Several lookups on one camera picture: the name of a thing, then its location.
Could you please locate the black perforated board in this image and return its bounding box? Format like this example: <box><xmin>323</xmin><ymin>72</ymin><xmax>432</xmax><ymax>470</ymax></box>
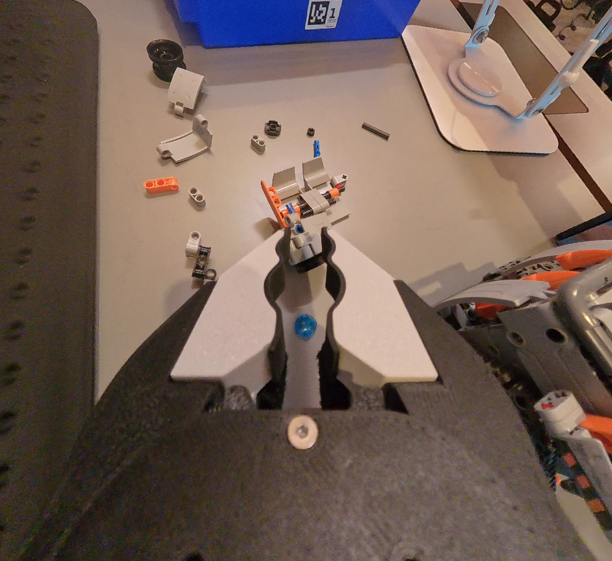
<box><xmin>0</xmin><ymin>0</ymin><xmax>100</xmax><ymax>561</ymax></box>

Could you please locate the white book stand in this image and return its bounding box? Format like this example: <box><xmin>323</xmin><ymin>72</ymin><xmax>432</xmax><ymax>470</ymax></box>
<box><xmin>401</xmin><ymin>0</ymin><xmax>612</xmax><ymax>155</ymax></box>

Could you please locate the small grey orange brick assembly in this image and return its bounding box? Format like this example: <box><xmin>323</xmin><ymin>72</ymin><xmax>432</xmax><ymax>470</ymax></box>
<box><xmin>260</xmin><ymin>157</ymin><xmax>351</xmax><ymax>275</ymax></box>

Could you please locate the grey panel piece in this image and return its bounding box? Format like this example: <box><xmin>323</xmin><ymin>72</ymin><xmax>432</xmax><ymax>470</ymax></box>
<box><xmin>167</xmin><ymin>67</ymin><xmax>206</xmax><ymax>117</ymax></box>
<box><xmin>156</xmin><ymin>114</ymin><xmax>213</xmax><ymax>162</ymax></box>

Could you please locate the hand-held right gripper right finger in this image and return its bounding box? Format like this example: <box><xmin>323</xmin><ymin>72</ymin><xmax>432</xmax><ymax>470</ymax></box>
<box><xmin>319</xmin><ymin>227</ymin><xmax>439</xmax><ymax>401</ymax></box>

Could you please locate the black toy wheel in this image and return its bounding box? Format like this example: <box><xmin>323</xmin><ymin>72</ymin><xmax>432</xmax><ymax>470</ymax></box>
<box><xmin>146</xmin><ymin>39</ymin><xmax>187</xmax><ymax>81</ymax></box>

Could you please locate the grey orange tracked toy robot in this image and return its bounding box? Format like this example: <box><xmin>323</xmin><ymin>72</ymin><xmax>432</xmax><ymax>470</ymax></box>
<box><xmin>430</xmin><ymin>241</ymin><xmax>612</xmax><ymax>543</ymax></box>

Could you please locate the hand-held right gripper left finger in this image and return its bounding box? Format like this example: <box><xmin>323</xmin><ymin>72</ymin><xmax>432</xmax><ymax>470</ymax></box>
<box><xmin>171</xmin><ymin>230</ymin><xmax>288</xmax><ymax>397</ymax></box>

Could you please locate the black brick connector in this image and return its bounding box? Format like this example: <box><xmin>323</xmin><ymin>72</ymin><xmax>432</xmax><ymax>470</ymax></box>
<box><xmin>191</xmin><ymin>246</ymin><xmax>212</xmax><ymax>280</ymax></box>

